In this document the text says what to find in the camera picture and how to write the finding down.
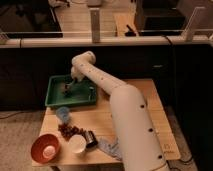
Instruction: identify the black object on far desk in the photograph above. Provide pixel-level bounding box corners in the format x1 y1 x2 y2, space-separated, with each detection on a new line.
125 24 137 37

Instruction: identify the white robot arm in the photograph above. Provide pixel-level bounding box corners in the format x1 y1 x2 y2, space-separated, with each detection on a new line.
71 51 170 171

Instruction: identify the black cable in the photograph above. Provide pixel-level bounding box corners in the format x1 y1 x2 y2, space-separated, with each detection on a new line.
162 35 194 166

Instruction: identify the white paper cup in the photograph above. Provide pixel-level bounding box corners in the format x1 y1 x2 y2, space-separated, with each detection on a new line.
68 135 86 155

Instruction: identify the white right bracket post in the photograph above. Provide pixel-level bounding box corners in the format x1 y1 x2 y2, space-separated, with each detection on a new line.
181 6 206 41

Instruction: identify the blue grey cloth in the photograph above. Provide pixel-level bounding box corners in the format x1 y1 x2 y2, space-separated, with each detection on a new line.
98 138 122 161

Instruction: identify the blue plastic cup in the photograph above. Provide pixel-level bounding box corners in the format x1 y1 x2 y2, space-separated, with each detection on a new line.
56 107 70 124

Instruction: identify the dark cleaning brush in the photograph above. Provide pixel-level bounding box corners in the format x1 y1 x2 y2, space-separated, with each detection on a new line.
63 79 77 97

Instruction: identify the white partition rail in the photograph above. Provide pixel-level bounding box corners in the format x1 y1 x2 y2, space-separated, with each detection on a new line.
0 35 213 48

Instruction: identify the white centre bracket post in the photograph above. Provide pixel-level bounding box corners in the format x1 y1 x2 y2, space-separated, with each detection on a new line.
90 8 100 43

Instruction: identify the dark metal can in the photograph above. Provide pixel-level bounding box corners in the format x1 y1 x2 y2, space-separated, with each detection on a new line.
84 131 98 148

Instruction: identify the white bracket post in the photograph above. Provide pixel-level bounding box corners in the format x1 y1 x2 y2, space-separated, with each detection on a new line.
181 6 206 41
90 8 100 43

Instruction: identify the green plastic tray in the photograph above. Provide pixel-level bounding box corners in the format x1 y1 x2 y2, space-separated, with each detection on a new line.
45 75 97 108

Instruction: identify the white egg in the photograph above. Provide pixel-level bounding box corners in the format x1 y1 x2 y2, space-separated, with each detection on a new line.
43 146 55 158

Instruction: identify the red bowl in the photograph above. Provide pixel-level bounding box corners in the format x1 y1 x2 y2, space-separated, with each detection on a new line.
31 134 60 164

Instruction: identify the pile of brown beans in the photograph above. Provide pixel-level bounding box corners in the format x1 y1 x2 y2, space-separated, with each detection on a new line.
58 124 84 141

